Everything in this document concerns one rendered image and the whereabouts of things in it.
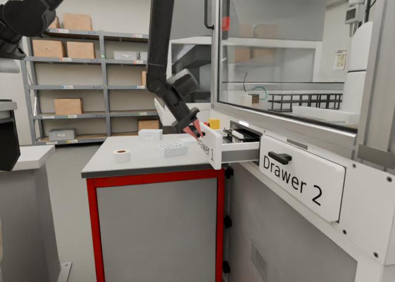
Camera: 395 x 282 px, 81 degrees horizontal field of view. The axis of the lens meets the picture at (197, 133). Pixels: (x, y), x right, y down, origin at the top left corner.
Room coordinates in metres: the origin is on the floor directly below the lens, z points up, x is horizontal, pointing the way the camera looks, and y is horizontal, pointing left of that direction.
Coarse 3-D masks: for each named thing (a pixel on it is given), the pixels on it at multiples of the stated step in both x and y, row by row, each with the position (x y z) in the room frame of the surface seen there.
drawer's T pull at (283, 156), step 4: (268, 152) 0.56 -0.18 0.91; (272, 152) 0.55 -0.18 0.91; (272, 156) 0.54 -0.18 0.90; (276, 156) 0.52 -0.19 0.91; (280, 156) 0.51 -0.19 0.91; (284, 156) 0.52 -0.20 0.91; (288, 156) 0.52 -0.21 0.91; (276, 160) 0.52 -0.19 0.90; (280, 160) 0.50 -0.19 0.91; (284, 160) 0.49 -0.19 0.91; (288, 160) 0.52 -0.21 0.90; (284, 164) 0.49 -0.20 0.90
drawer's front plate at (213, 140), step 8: (200, 128) 0.88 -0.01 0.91; (208, 128) 0.79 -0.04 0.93; (200, 136) 0.88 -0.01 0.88; (208, 136) 0.76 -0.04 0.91; (216, 136) 0.67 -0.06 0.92; (200, 144) 0.87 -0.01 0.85; (208, 144) 0.76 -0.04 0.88; (216, 144) 0.67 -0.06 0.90; (216, 152) 0.67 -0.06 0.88; (208, 160) 0.76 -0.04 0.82; (216, 160) 0.67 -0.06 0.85; (216, 168) 0.67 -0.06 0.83
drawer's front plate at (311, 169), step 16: (272, 144) 0.61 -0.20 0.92; (272, 160) 0.60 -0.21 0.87; (304, 160) 0.48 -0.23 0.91; (320, 160) 0.43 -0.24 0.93; (272, 176) 0.60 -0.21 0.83; (288, 176) 0.53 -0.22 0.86; (304, 176) 0.47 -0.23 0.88; (320, 176) 0.43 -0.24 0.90; (336, 176) 0.39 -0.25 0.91; (304, 192) 0.47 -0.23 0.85; (336, 192) 0.39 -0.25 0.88; (320, 208) 0.42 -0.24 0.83; (336, 208) 0.39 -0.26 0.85
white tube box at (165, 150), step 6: (168, 144) 1.08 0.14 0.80; (174, 144) 1.08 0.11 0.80; (156, 150) 1.05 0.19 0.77; (162, 150) 1.00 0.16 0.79; (168, 150) 0.99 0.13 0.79; (174, 150) 1.01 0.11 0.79; (180, 150) 1.03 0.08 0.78; (186, 150) 1.05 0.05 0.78; (162, 156) 1.00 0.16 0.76; (168, 156) 0.99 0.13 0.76
